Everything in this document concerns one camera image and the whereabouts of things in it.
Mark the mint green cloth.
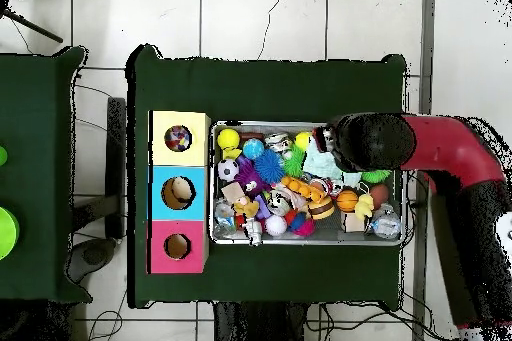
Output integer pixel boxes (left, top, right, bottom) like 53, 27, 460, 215
302, 147, 363, 190

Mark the brown plush teddy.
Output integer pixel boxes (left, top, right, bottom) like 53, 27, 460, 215
232, 195, 261, 221

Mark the clear mesh bin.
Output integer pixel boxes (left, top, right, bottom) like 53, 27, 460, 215
209, 121, 407, 247

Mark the wooden box with three holes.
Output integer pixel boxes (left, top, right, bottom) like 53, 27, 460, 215
148, 110, 213, 276

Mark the yellow ball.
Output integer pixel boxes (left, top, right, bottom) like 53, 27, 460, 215
217, 128, 241, 153
293, 131, 314, 151

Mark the orange bumpy toy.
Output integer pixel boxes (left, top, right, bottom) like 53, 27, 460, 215
279, 176, 329, 203

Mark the blue spiky ball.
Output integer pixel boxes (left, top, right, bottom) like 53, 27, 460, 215
253, 149, 286, 186

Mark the green spiky ball with eyes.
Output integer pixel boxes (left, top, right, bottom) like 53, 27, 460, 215
361, 168, 393, 186

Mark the small orange basketball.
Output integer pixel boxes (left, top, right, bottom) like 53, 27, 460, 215
335, 188, 360, 213

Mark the small globe ball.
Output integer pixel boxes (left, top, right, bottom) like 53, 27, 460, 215
242, 138, 266, 162

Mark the dark green table cloth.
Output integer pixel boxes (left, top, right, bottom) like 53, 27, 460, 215
126, 43, 409, 310

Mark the black and white soccer ball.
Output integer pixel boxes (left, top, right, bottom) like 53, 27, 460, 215
217, 158, 241, 183

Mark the silver toy robot figure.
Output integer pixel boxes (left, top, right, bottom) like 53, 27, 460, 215
243, 217, 266, 248

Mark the black upright panel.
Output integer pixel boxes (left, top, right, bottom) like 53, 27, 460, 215
103, 96, 128, 240

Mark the green cloth side table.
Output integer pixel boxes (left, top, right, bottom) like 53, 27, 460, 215
0, 46, 88, 304

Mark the black tripod leg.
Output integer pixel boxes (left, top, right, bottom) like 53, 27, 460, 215
0, 0, 65, 45

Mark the bright green cup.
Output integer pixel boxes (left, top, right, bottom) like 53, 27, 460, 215
0, 205, 21, 262

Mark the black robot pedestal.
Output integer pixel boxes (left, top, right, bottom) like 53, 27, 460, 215
211, 300, 329, 341

